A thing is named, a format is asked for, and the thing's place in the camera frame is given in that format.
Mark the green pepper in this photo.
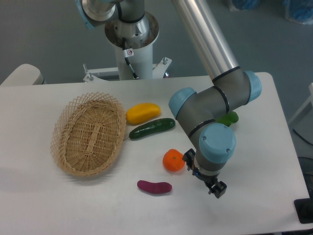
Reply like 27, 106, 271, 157
216, 111, 239, 127

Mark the yellow mango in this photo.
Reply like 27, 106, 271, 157
126, 103, 161, 124

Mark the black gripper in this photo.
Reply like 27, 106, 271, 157
182, 148, 227, 199

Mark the blue plastic bag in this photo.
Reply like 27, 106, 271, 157
283, 0, 313, 24

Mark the white chair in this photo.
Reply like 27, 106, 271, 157
0, 64, 46, 87

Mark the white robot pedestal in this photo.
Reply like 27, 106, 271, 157
83, 12, 172, 82

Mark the woven wicker basket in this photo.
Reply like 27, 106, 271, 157
50, 92, 126, 177

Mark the dark green cucumber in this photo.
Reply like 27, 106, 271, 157
129, 118, 176, 140

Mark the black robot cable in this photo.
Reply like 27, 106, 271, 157
121, 37, 139, 79

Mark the black device at table edge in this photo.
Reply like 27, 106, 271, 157
294, 198, 313, 224

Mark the purple sweet potato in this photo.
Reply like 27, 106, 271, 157
137, 180, 172, 195

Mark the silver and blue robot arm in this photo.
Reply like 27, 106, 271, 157
76, 0, 262, 197

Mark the orange tangerine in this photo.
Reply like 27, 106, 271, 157
162, 149, 185, 172

